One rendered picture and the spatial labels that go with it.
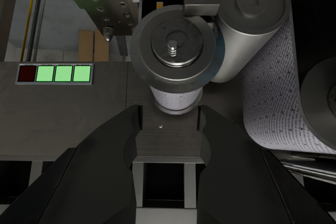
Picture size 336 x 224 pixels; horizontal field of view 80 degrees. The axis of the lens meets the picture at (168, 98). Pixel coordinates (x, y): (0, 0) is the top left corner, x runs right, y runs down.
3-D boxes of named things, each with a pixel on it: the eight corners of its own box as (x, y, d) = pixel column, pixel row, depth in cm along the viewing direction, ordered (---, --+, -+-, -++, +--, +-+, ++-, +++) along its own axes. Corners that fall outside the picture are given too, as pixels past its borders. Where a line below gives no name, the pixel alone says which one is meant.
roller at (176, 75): (213, 8, 31) (217, 79, 29) (196, 67, 57) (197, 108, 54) (139, 10, 32) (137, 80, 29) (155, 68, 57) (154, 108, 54)
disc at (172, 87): (222, 3, 33) (228, 92, 29) (221, 5, 33) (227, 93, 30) (130, 5, 33) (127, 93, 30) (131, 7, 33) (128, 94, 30)
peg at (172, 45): (173, 51, 26) (165, 44, 26) (173, 59, 29) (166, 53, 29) (180, 43, 26) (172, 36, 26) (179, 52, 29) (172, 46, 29)
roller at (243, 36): (287, -33, 33) (296, 35, 30) (238, 42, 58) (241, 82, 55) (212, -31, 33) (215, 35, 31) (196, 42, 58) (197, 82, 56)
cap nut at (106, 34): (112, 26, 66) (111, 39, 65) (115, 32, 70) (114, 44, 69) (101, 26, 66) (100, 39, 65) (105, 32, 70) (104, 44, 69)
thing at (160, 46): (209, 24, 30) (195, 70, 28) (206, 31, 32) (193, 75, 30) (160, 11, 30) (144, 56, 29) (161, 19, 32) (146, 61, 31)
